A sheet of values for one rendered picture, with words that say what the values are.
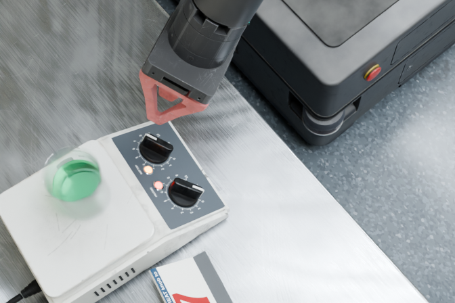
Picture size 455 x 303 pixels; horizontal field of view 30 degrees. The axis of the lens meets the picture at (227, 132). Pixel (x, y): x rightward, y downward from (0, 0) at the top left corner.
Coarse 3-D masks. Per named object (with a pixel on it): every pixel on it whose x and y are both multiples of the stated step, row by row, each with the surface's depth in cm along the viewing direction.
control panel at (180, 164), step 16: (144, 128) 89; (160, 128) 90; (128, 144) 87; (176, 144) 90; (128, 160) 86; (144, 160) 87; (176, 160) 88; (192, 160) 89; (144, 176) 86; (160, 176) 86; (176, 176) 87; (192, 176) 88; (160, 192) 85; (208, 192) 88; (160, 208) 84; (176, 208) 85; (192, 208) 86; (208, 208) 86; (176, 224) 84
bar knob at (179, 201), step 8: (176, 184) 85; (184, 184) 85; (192, 184) 85; (176, 192) 86; (184, 192) 85; (192, 192) 85; (200, 192) 85; (176, 200) 85; (184, 200) 85; (192, 200) 86
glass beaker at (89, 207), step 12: (48, 156) 76; (60, 156) 77; (72, 156) 78; (84, 156) 78; (96, 156) 76; (48, 168) 77; (48, 180) 77; (48, 192) 75; (96, 192) 75; (108, 192) 81; (60, 204) 78; (72, 204) 76; (84, 204) 77; (96, 204) 78; (108, 204) 82; (72, 216) 81; (84, 216) 80; (96, 216) 81
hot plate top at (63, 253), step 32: (32, 192) 83; (128, 192) 82; (32, 224) 82; (64, 224) 81; (96, 224) 81; (128, 224) 81; (32, 256) 80; (64, 256) 80; (96, 256) 80; (64, 288) 79
